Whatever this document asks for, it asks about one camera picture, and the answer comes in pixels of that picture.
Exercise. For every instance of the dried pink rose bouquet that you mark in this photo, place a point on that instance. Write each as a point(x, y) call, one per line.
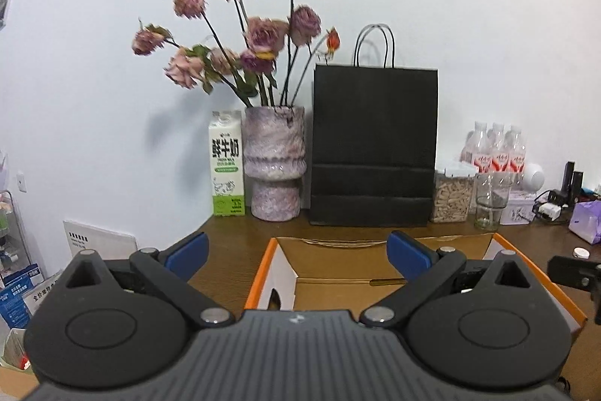
point(263, 32)

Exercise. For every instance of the white wall panel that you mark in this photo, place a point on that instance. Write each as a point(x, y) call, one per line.
point(98, 241)

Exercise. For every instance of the white tin box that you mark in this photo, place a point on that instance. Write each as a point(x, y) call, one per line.
point(516, 208)

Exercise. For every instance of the tall black box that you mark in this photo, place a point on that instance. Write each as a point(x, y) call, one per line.
point(569, 180)

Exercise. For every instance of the mottled purple ceramic vase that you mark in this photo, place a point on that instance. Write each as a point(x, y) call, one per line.
point(274, 156)

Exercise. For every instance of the black paper bag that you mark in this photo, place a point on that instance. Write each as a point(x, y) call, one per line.
point(373, 138)

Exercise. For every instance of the purple tissue pack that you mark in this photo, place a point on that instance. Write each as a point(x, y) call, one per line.
point(587, 222)

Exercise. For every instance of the metal storage rack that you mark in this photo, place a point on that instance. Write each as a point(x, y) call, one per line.
point(14, 236)

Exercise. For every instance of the clear bottle red label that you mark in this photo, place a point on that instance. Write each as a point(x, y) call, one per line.
point(498, 147)
point(515, 149)
point(474, 147)

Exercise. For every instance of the white round speaker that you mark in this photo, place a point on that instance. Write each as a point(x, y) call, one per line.
point(534, 178)

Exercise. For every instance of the blue paper box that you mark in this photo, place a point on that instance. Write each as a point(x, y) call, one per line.
point(19, 297)

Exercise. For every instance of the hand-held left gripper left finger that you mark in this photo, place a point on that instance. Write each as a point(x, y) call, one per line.
point(188, 253)

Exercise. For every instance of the clear jar of seeds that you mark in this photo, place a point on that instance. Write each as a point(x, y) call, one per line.
point(450, 199)

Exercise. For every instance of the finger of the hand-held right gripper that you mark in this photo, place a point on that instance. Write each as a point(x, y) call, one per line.
point(570, 272)

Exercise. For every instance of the white wall socket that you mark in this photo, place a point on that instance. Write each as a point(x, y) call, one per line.
point(21, 181)

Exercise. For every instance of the clear glass cup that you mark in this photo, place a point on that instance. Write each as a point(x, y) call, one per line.
point(490, 206)

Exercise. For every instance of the orange cardboard box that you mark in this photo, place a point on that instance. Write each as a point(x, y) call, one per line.
point(328, 293)

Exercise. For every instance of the wall poster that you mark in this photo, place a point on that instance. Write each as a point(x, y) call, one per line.
point(7, 1)

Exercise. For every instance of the short black box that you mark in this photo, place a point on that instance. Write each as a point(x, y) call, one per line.
point(577, 185)

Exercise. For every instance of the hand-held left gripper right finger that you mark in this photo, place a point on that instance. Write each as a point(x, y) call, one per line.
point(408, 253)

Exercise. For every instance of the white bottle cap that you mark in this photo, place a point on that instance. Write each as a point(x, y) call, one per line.
point(581, 252)

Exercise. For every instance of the white green milk carton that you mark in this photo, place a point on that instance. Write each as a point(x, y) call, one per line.
point(227, 175)

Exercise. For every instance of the white charger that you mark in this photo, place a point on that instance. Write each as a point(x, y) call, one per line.
point(549, 210)

